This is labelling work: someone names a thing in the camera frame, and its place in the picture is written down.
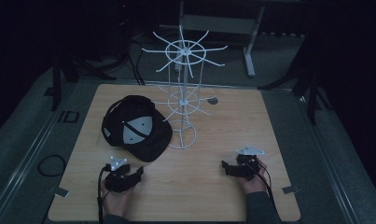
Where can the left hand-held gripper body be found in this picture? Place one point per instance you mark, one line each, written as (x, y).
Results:
(118, 182)

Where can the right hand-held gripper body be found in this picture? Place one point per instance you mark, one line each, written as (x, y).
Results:
(247, 166)

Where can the black and grey baseball cap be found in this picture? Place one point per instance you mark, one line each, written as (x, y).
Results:
(151, 140)

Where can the person's right hand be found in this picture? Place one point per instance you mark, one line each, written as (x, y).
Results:
(254, 185)

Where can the person's left hand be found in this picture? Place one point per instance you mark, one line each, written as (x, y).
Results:
(115, 202)

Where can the grey tape strip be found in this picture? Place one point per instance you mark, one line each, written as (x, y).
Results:
(59, 191)
(290, 189)

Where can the grey table grommet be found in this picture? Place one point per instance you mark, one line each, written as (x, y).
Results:
(213, 100)

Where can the black tripod stand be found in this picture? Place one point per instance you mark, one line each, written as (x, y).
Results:
(311, 93)
(56, 84)

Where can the grey metal table frame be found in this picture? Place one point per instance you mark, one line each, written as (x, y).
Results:
(220, 24)

